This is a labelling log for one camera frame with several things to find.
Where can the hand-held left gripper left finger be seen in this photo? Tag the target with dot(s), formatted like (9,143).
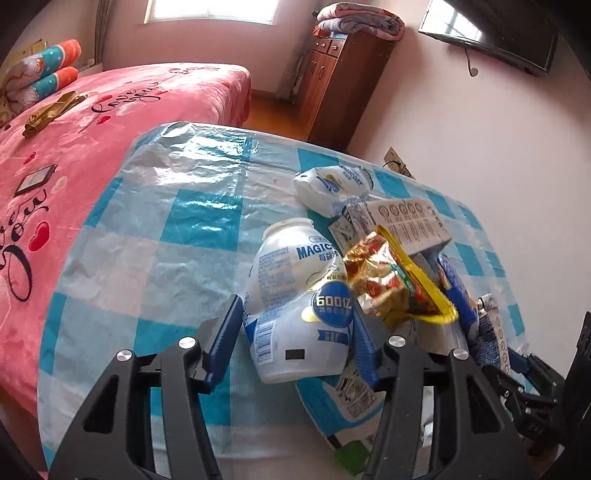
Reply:
(226,332)

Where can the window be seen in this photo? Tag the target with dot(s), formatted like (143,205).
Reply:
(207,9)

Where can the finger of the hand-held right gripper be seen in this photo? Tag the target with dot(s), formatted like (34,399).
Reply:
(526,369)

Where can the pink bed with blanket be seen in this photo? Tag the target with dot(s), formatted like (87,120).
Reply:
(69,152)

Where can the blue checkered plastic tablecloth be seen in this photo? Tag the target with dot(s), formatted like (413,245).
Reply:
(184,207)

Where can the folded floral quilt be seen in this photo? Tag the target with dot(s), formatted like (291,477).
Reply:
(360,21)

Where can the wooden cabinet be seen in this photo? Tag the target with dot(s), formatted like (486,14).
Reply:
(332,83)

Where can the small white blue pouch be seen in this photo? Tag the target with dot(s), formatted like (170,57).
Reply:
(323,189)

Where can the grey printed carton box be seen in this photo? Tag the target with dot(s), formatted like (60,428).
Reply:
(406,221)

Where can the gold cloth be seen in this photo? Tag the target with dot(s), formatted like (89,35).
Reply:
(51,110)

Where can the wall mounted television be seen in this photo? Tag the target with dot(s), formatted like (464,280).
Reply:
(489,27)

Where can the wall socket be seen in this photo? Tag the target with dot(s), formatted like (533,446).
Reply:
(396,161)

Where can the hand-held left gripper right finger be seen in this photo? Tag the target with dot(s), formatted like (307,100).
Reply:
(364,344)

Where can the blue snack packet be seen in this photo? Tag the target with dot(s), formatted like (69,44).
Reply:
(457,290)

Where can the dark framed tablet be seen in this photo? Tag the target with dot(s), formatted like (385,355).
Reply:
(36,180)

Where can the gold red snack bag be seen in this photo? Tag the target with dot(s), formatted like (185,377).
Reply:
(378,277)

